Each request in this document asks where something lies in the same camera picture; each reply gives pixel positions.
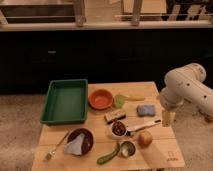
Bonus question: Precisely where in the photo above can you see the green scoop with yellow handle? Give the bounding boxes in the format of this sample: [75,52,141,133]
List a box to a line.
[114,94,144,108]

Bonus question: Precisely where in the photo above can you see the red bowl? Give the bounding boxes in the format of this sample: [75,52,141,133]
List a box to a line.
[89,89,113,110]

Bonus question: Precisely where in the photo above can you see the green cucumber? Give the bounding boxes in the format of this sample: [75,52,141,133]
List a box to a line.
[97,143,120,165]

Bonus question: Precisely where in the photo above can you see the black and white eraser block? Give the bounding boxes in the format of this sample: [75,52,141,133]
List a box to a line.
[104,110,126,124]

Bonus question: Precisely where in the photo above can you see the dark brown bowl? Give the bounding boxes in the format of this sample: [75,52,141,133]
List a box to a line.
[67,128,93,156]

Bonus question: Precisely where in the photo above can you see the white handled kitchen tool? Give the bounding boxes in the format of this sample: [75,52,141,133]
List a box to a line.
[126,120,161,136]

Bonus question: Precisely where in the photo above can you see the grey cloth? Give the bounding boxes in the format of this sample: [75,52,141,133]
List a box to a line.
[64,133,85,155]

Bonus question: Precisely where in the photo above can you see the metal fork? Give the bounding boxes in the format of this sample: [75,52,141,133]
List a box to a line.
[44,131,69,161]

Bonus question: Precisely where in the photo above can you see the blue sponge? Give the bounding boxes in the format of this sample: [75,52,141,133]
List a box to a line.
[136,105,156,117]

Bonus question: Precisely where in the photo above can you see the small metal cup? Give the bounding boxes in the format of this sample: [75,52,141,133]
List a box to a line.
[120,141,136,158]

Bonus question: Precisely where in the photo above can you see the green plastic tray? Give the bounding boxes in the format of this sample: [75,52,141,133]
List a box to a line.
[40,79,88,125]

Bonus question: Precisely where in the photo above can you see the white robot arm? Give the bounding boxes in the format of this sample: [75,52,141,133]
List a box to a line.
[159,63,213,126]

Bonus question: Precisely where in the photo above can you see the white cup with dark contents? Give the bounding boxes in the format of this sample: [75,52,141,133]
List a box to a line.
[111,121,127,138]

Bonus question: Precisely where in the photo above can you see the orange round fruit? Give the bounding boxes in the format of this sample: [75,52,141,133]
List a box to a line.
[138,131,153,146]

